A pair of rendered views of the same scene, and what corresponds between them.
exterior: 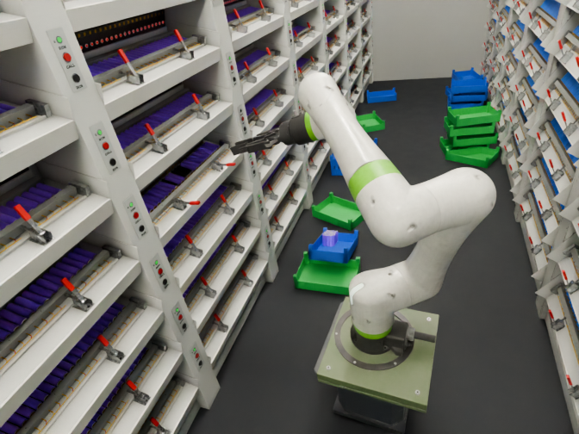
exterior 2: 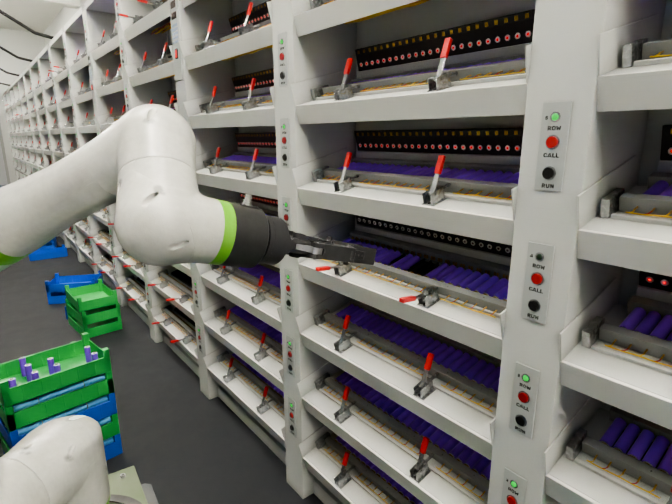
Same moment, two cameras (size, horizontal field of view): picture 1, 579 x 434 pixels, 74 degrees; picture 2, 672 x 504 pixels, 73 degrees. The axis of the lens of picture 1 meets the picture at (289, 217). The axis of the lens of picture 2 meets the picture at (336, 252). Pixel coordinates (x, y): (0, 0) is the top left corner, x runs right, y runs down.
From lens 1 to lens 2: 1.70 m
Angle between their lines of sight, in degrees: 104
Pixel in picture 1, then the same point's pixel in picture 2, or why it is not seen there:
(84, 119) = (280, 110)
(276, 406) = not seen: outside the picture
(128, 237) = not seen: hidden behind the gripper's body
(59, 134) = (266, 114)
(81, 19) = (304, 24)
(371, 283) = (55, 425)
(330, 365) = (122, 479)
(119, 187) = (284, 182)
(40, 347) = not seen: hidden behind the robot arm
